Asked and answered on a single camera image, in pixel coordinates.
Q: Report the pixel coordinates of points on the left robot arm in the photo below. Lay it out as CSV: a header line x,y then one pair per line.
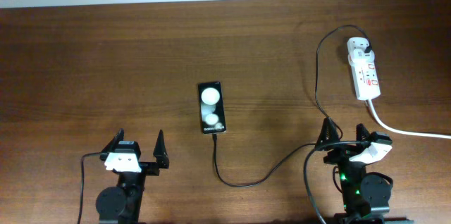
x,y
121,203

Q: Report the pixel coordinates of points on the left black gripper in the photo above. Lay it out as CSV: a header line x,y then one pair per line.
x,y
153,168

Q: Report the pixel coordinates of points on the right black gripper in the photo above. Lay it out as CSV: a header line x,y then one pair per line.
x,y
342,151

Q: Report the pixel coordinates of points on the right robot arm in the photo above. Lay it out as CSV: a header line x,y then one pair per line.
x,y
365,195

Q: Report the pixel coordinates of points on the black usb plug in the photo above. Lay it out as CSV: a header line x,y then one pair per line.
x,y
368,49

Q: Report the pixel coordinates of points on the black smartphone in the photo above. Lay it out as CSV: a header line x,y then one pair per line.
x,y
211,107

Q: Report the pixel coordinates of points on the white power strip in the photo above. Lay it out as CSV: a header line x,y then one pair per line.
x,y
363,68

